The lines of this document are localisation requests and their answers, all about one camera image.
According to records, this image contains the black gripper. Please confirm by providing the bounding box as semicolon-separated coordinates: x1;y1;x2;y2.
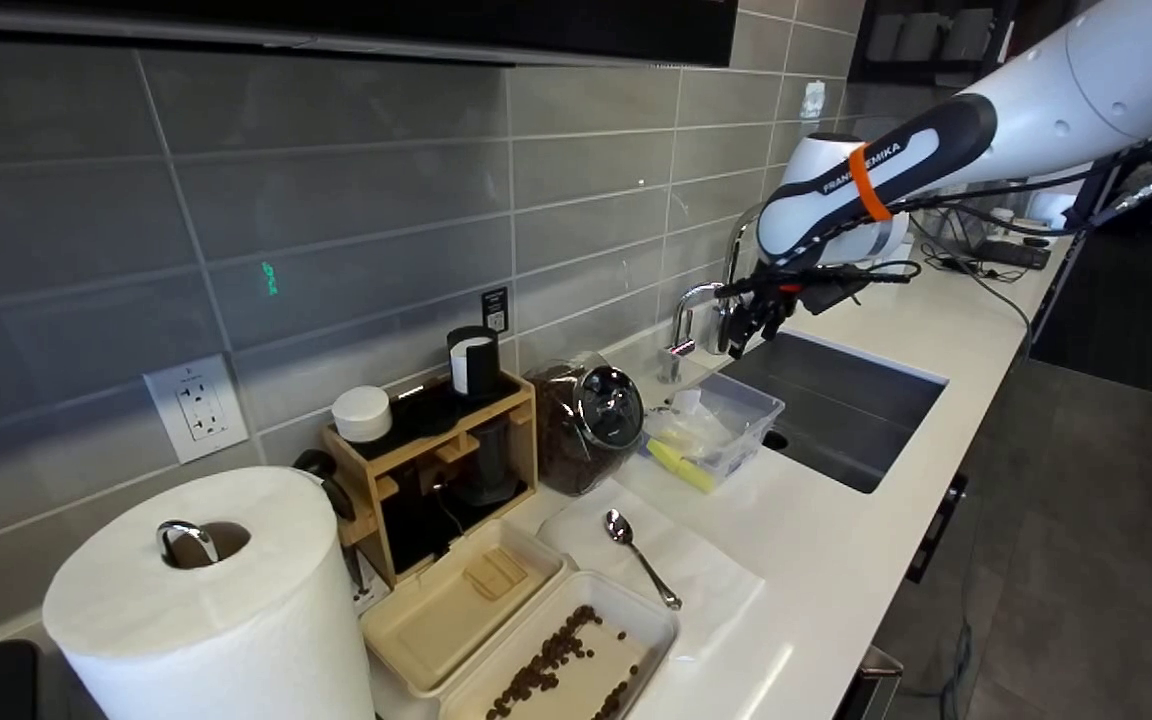
716;259;822;364

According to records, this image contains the transparent plastic bowl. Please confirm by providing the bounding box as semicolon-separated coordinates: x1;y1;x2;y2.
641;366;793;498

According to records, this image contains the small chrome faucet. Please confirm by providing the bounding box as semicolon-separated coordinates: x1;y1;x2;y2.
656;281;726;388

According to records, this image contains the large chrome faucet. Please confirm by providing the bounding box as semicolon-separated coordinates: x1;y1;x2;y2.
722;201;767;291

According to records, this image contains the stainless steel sink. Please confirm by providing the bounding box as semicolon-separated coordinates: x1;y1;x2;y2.
716;326;953;498

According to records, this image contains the yellow sponge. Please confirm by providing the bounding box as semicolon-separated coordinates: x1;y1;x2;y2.
643;432;720;491

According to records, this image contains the metal spoon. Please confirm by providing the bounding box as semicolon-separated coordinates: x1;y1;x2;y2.
598;505;689;616

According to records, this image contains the black and white cylinder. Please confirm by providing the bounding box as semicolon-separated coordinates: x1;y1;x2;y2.
444;321;507;404

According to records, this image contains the wooden coffee stand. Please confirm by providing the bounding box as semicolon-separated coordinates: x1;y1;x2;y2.
315;370;545;589

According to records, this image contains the beige tray with coffee beans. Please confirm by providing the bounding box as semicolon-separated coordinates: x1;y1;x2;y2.
434;569;682;720

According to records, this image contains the white round lid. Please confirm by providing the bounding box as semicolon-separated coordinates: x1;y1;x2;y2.
327;385;397;449

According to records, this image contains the wooden cutting board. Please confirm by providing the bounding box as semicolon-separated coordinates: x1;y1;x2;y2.
354;511;575;703

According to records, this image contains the dark overhead cabinet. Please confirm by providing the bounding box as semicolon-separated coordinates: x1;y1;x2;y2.
0;0;742;72

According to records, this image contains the metal paper towel holder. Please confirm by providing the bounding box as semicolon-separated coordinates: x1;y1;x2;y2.
152;517;229;572

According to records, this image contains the white paper towel roll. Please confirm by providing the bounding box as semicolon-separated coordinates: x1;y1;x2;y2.
40;462;381;720

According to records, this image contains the orange strap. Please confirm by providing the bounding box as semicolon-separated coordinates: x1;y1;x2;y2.
845;143;899;228

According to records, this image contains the small white wall outlet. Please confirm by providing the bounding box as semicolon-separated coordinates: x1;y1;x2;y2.
797;76;830;128

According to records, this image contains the black wall outlet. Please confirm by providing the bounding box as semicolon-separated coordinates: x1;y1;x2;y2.
475;283;515;337

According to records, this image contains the black cabinet handle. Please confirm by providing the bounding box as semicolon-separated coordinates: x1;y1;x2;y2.
902;462;977;589

